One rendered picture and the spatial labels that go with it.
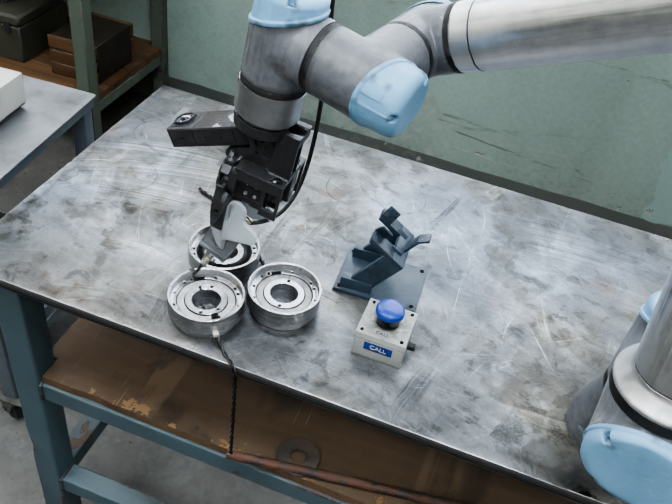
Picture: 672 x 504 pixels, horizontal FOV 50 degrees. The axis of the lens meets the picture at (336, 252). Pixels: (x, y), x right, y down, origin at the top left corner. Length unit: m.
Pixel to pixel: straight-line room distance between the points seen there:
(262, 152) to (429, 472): 0.62
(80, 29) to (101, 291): 1.50
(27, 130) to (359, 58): 1.04
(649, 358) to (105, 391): 0.86
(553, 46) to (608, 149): 1.89
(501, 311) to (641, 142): 1.56
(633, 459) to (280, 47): 0.52
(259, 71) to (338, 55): 0.09
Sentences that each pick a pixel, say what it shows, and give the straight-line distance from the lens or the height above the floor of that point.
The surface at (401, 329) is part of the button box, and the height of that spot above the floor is 0.84.
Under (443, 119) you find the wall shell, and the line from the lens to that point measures 2.65.
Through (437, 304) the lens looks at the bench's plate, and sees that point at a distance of 1.10.
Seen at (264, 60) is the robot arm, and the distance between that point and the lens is 0.75.
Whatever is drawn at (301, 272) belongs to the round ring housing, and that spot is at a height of 0.83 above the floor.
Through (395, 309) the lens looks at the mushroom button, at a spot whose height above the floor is 0.87.
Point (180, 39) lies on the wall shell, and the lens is 2.92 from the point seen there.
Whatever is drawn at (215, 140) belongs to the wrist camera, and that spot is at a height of 1.08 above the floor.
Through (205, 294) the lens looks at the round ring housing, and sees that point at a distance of 1.03.
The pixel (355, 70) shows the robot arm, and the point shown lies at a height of 1.23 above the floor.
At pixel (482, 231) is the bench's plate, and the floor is 0.80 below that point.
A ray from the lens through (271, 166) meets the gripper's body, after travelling 0.84.
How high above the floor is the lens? 1.55
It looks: 41 degrees down
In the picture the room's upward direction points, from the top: 10 degrees clockwise
